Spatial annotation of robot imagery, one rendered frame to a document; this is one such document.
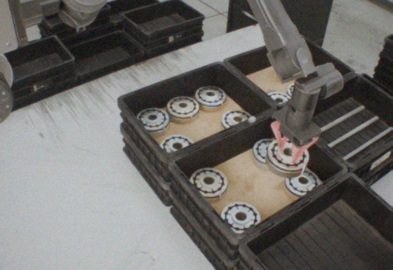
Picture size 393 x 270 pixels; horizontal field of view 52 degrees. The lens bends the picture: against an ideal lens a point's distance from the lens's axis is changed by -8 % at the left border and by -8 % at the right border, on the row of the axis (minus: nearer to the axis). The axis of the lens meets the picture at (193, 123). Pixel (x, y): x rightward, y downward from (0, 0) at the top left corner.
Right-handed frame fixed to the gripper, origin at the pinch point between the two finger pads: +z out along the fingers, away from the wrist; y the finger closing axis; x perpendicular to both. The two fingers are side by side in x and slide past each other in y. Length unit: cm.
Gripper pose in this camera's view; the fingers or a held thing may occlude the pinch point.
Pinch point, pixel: (288, 150)
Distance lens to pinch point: 101.7
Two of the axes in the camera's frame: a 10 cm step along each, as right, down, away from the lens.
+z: -0.6, 7.3, 6.8
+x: -8.4, 3.4, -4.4
